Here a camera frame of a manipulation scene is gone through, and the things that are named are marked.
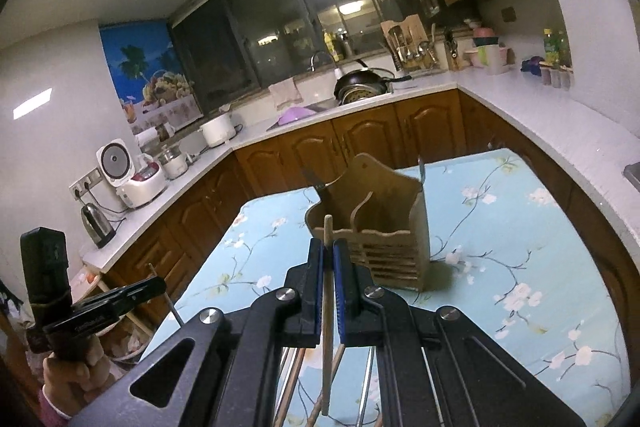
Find metal chopstick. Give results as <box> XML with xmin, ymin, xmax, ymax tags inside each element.
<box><xmin>355</xmin><ymin>347</ymin><xmax>375</xmax><ymax>427</ymax></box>

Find small white cooker pot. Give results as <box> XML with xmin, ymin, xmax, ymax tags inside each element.
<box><xmin>157</xmin><ymin>145</ymin><xmax>189</xmax><ymax>180</ymax></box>

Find black wok in sink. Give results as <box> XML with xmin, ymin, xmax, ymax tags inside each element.
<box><xmin>334</xmin><ymin>58</ymin><xmax>412</xmax><ymax>105</ymax></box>

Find tropical fruit poster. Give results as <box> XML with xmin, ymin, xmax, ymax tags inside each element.
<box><xmin>99</xmin><ymin>20</ymin><xmax>203</xmax><ymax>134</ymax></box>

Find white rice cooker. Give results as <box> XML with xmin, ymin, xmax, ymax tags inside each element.
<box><xmin>96</xmin><ymin>139</ymin><xmax>168</xmax><ymax>209</ymax></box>

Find electric kettle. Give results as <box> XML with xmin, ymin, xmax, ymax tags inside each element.
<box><xmin>80</xmin><ymin>202</ymin><xmax>116</xmax><ymax>249</ymax></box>

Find person left hand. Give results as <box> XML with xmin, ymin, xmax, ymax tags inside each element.
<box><xmin>42</xmin><ymin>335</ymin><xmax>116</xmax><ymax>421</ymax></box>

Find floral blue tablecloth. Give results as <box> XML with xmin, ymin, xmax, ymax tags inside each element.
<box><xmin>152</xmin><ymin>150</ymin><xmax>631</xmax><ymax>426</ymax></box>

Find wooden utensil holder box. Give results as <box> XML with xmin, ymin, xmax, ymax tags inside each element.
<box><xmin>305</xmin><ymin>153</ymin><xmax>431</xmax><ymax>291</ymax></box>

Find white pot on counter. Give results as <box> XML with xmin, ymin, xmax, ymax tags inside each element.
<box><xmin>200</xmin><ymin>114</ymin><xmax>238</xmax><ymax>147</ymax></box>

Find counter wooden utensil rack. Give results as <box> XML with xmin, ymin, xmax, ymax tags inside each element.
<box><xmin>381</xmin><ymin>14</ymin><xmax>439</xmax><ymax>72</ymax></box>

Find hanging dish towel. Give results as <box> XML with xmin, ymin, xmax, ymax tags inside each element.
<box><xmin>268</xmin><ymin>77</ymin><xmax>304</xmax><ymax>110</ymax></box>

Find oil bottles on counter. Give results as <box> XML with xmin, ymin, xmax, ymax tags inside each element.
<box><xmin>544</xmin><ymin>28</ymin><xmax>572</xmax><ymax>68</ymax></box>

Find wooden chopstick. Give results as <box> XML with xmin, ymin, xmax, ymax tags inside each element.
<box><xmin>320</xmin><ymin>215</ymin><xmax>335</xmax><ymax>416</ymax></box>
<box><xmin>272</xmin><ymin>348</ymin><xmax>306</xmax><ymax>427</ymax></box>
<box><xmin>306</xmin><ymin>343</ymin><xmax>346</xmax><ymax>427</ymax></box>

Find silver spoon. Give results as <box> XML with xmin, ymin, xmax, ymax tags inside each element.
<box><xmin>418</xmin><ymin>155</ymin><xmax>426</xmax><ymax>185</ymax></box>

